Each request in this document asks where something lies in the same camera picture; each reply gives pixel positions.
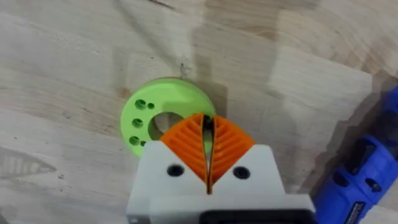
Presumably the right gripper white and orange right finger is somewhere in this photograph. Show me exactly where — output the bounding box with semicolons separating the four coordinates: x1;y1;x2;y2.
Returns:
207;114;287;197

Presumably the right gripper white and orange left finger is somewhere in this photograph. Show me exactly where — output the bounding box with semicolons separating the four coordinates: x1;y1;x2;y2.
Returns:
126;113;208;218

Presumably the blue electric screwdriver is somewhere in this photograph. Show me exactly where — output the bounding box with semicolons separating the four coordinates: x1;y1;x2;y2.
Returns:
312;85;398;224

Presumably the green disc with holes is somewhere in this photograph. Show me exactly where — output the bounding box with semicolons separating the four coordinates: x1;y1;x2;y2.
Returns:
120;77;216;157

